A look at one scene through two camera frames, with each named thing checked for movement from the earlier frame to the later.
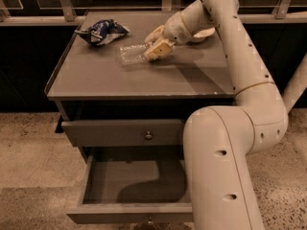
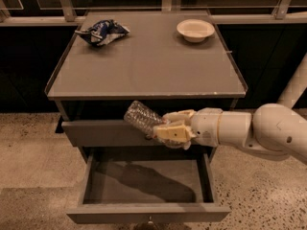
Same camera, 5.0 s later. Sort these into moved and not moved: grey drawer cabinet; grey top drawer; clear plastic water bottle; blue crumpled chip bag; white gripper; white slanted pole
Moved: white gripper; clear plastic water bottle
Not moved: blue crumpled chip bag; white slanted pole; grey drawer cabinet; grey top drawer
